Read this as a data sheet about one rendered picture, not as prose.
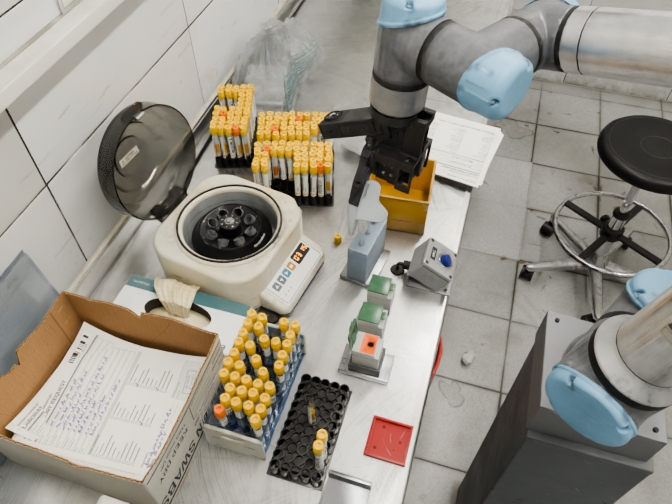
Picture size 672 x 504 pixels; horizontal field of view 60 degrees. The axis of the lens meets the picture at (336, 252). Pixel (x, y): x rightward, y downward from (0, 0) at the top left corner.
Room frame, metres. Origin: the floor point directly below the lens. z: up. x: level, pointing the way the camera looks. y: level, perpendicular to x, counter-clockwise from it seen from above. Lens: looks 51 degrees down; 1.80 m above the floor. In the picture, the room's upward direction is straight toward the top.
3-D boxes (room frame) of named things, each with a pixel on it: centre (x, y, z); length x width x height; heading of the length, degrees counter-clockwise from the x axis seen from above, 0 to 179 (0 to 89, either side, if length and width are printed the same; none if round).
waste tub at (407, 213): (0.88, -0.14, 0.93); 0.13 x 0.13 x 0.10; 78
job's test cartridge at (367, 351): (0.50, -0.05, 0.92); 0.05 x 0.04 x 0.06; 74
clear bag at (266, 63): (1.29, 0.19, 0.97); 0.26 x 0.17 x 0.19; 177
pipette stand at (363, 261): (0.73, -0.06, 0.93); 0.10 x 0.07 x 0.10; 155
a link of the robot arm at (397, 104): (0.65, -0.08, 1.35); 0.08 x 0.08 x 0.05
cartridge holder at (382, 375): (0.50, -0.06, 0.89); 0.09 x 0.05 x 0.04; 74
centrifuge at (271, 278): (0.73, 0.19, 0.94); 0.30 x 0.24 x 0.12; 64
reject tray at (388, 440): (0.36, -0.09, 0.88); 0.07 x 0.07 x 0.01; 73
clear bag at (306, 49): (1.44, 0.13, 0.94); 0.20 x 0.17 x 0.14; 146
